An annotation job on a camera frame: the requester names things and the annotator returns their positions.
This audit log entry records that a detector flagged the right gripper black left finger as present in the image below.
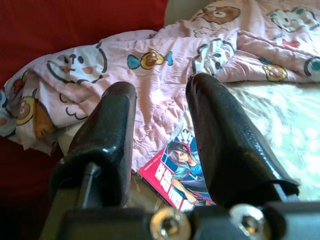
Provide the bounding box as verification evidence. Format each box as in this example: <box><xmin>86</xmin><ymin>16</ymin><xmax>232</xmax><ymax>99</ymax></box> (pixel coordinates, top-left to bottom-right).
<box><xmin>48</xmin><ymin>81</ymin><xmax>138</xmax><ymax>210</ymax></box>

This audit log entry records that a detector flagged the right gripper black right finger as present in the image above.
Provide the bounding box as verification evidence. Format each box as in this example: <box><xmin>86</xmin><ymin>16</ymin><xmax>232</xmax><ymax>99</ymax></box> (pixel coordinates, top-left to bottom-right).
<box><xmin>185</xmin><ymin>72</ymin><xmax>300</xmax><ymax>210</ymax></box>

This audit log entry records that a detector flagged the manga comic book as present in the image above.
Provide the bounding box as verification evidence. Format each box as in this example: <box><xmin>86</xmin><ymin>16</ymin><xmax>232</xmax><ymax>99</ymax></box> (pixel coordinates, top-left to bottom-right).
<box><xmin>138</xmin><ymin>124</ymin><xmax>217</xmax><ymax>213</ymax></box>

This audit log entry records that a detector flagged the beige floral bed sheet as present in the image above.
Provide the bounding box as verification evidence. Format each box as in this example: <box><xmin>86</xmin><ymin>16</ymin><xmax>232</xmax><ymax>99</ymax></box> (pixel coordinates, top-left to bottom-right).
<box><xmin>129</xmin><ymin>80</ymin><xmax>320</xmax><ymax>210</ymax></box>

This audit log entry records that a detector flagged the pink cartoon print blanket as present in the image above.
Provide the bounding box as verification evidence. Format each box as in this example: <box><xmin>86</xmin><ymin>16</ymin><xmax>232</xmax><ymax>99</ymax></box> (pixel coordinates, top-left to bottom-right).
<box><xmin>0</xmin><ymin>0</ymin><xmax>320</xmax><ymax>176</ymax></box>

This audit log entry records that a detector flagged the red fabric covered mattress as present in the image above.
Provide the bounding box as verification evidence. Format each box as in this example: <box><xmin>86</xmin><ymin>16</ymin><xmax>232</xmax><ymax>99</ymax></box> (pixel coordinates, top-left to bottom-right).
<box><xmin>0</xmin><ymin>0</ymin><xmax>171</xmax><ymax>201</ymax></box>

